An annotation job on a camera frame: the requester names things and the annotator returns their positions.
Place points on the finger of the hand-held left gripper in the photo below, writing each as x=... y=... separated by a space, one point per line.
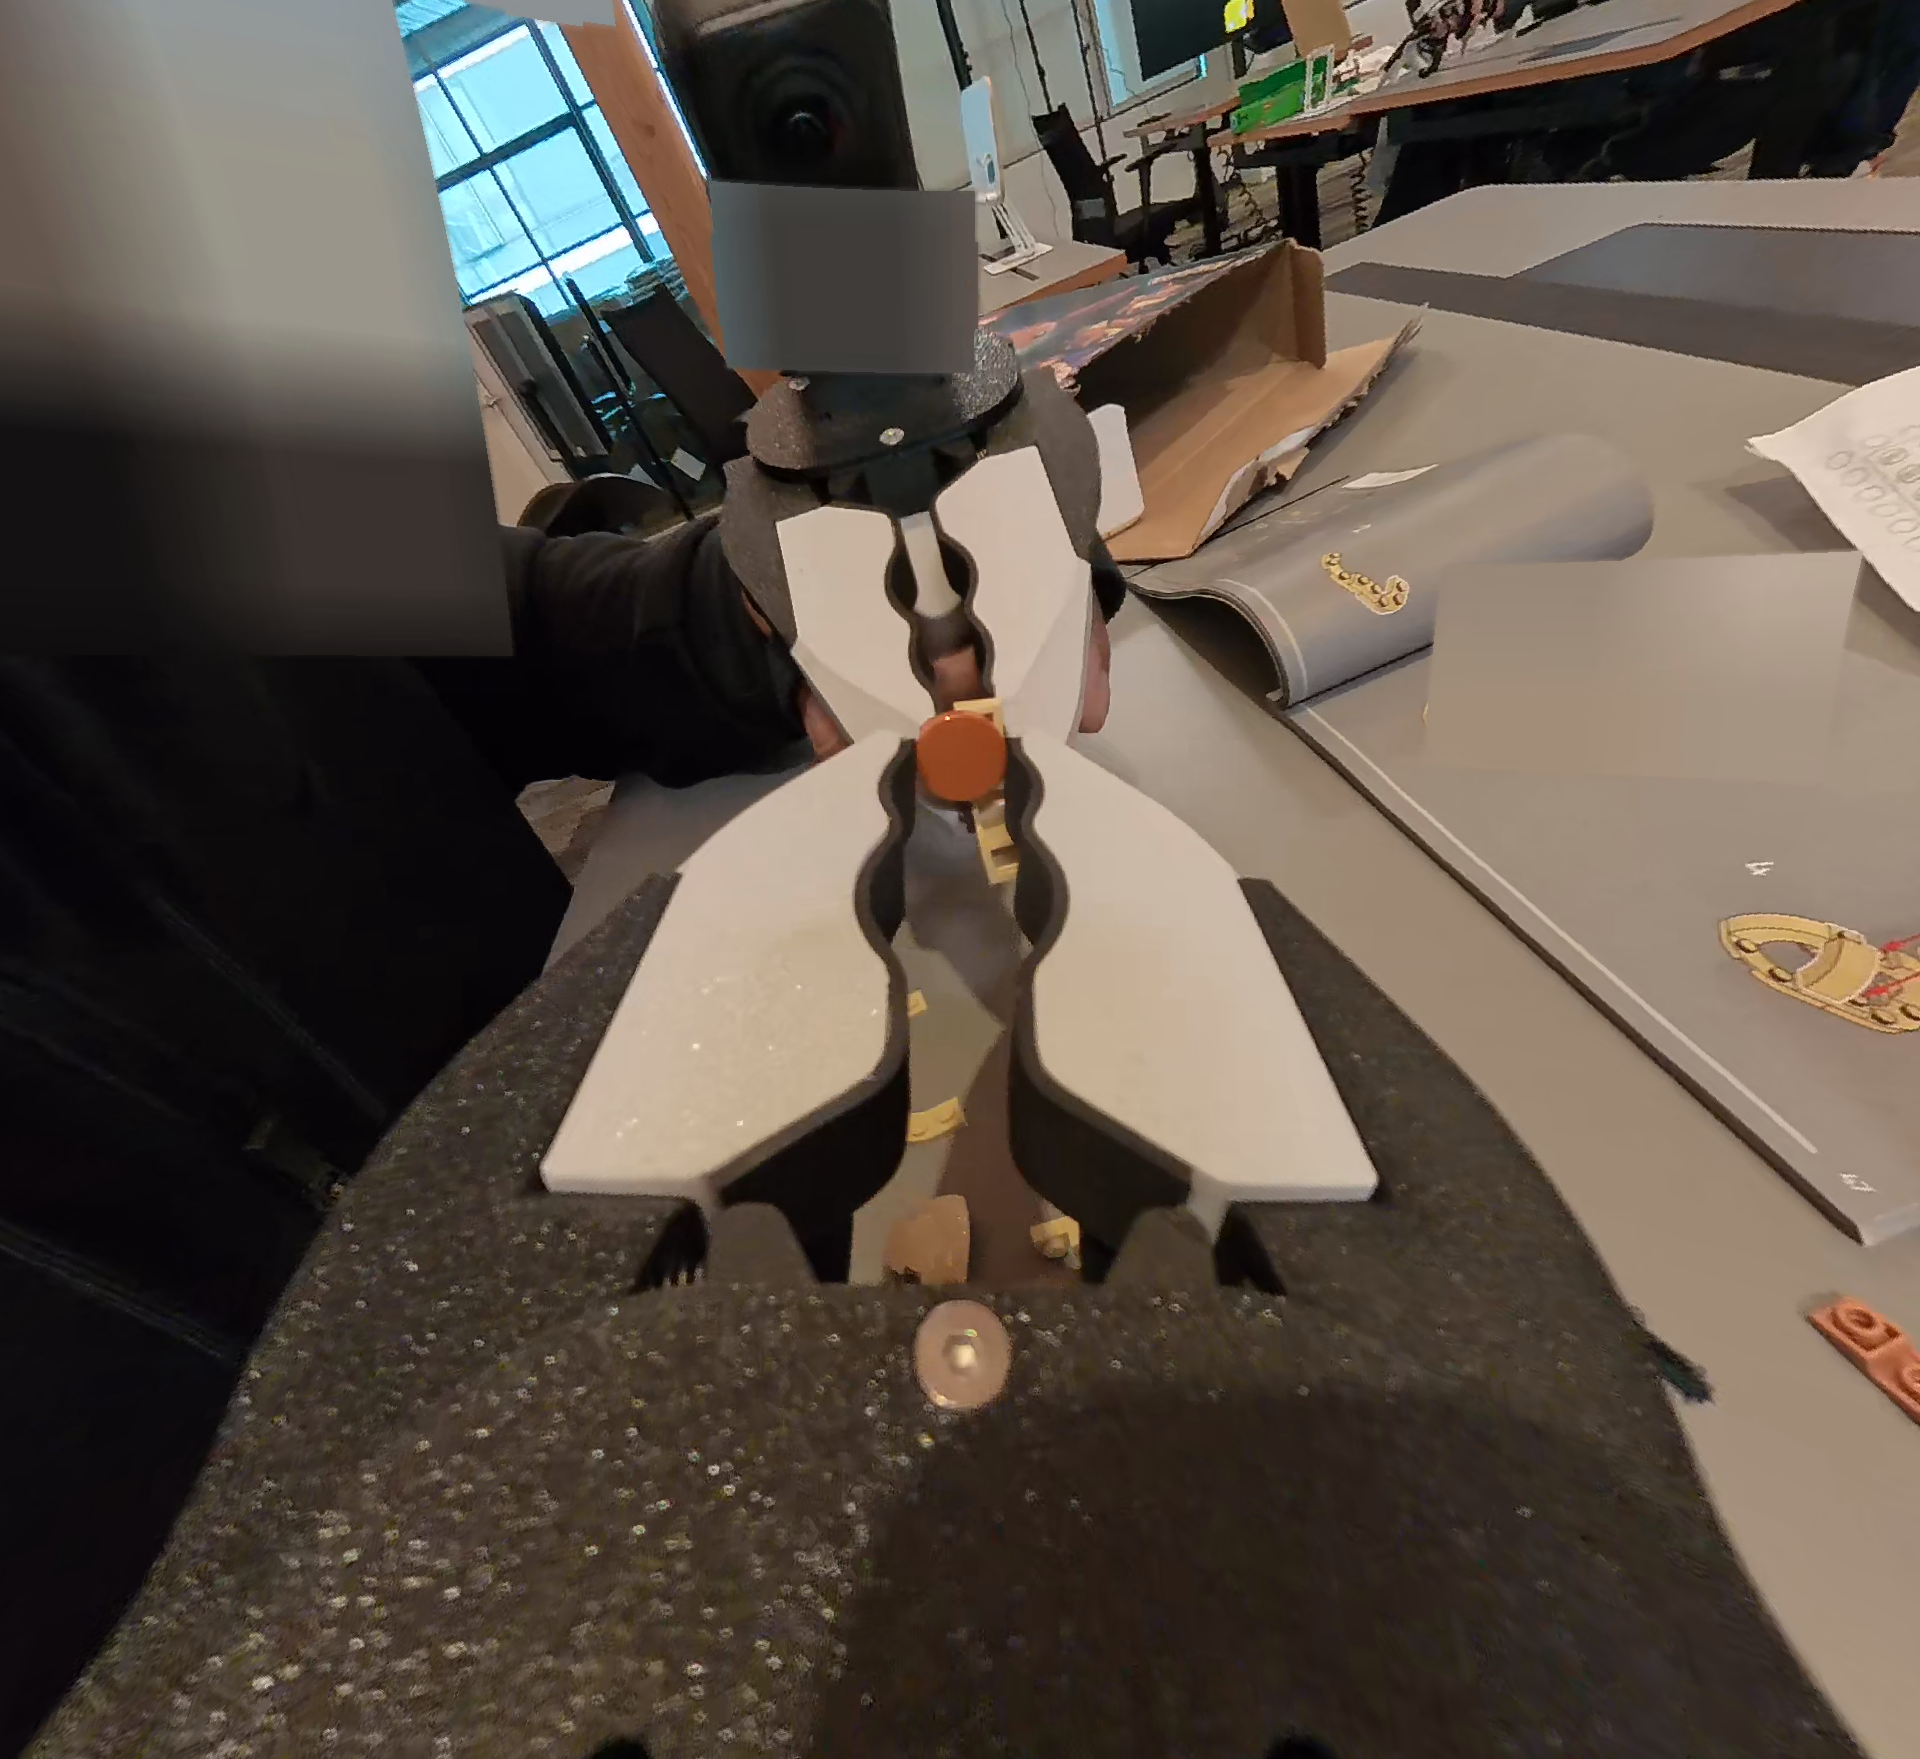
x=842 y=621
x=1035 y=606

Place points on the green box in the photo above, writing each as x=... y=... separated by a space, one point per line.
x=1285 y=95

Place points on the brown cardboard piece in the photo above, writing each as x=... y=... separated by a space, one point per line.
x=1247 y=411

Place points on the brown round toy brick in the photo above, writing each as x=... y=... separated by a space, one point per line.
x=960 y=755

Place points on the grey instruction booklet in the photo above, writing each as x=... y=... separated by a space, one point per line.
x=1621 y=800

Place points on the tan quarter-round brick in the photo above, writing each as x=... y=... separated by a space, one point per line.
x=931 y=1237

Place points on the wooden office desk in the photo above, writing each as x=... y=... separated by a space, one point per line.
x=1680 y=20

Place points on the white printed paper sheet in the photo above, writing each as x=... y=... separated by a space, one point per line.
x=1860 y=485

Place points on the person's left forearm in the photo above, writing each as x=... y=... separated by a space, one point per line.
x=646 y=650

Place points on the brown studded plate brick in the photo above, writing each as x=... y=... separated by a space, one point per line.
x=1867 y=1348

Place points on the person's left hand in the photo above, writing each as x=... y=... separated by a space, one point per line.
x=823 y=716

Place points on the tan curved brick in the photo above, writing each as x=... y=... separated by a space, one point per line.
x=936 y=1120
x=1057 y=1237

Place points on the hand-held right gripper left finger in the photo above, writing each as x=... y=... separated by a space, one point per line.
x=721 y=1026

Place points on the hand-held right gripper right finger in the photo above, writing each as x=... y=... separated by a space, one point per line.
x=1186 y=1026

